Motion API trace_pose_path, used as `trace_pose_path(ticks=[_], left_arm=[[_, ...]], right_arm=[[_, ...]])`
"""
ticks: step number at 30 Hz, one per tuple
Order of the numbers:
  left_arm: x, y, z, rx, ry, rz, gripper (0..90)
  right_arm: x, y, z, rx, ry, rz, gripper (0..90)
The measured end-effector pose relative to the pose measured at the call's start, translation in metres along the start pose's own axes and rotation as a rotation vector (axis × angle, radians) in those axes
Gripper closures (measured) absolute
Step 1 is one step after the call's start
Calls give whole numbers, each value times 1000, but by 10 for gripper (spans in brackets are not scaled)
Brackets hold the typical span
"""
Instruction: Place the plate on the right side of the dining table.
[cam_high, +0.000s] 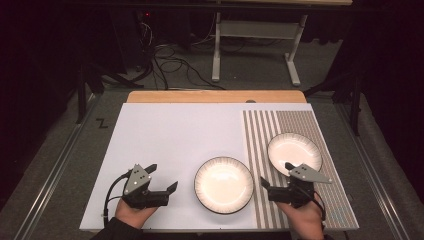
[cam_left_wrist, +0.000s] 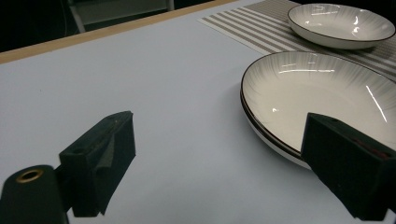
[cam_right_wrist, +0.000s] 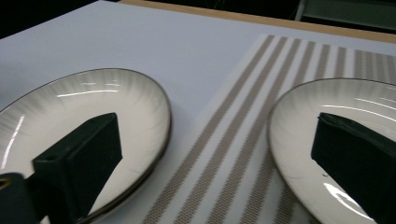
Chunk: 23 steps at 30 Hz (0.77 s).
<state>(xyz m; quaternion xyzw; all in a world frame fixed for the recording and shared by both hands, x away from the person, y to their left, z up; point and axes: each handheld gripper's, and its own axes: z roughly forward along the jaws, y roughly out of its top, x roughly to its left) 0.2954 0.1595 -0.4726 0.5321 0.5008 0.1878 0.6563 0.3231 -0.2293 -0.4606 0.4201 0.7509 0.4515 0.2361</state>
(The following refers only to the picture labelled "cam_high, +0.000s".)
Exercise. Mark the person's dark left sleeve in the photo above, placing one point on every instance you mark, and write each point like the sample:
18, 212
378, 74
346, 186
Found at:
116, 231

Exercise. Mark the aluminium floor rail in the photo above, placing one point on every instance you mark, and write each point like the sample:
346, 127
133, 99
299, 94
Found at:
56, 170
370, 170

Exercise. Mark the grey table grommet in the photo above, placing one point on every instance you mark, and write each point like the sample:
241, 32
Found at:
250, 101

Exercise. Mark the black metal stand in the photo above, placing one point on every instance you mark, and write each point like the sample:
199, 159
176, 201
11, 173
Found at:
81, 93
356, 100

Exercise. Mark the white plate with dark rim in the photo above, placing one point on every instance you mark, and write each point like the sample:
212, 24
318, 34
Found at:
224, 185
293, 150

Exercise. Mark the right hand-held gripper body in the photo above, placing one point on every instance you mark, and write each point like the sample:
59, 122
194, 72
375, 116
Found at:
308, 174

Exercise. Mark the person's left hand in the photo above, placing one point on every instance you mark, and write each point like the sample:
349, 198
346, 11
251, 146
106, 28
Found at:
133, 215

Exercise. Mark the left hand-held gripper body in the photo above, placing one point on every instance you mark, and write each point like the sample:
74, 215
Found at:
137, 180

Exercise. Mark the person's right hand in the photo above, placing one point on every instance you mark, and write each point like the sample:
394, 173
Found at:
303, 221

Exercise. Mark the white mat with striped section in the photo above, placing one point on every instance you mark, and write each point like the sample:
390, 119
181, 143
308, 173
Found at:
173, 140

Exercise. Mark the white metal desk frame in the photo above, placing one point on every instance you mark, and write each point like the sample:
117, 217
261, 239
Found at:
255, 29

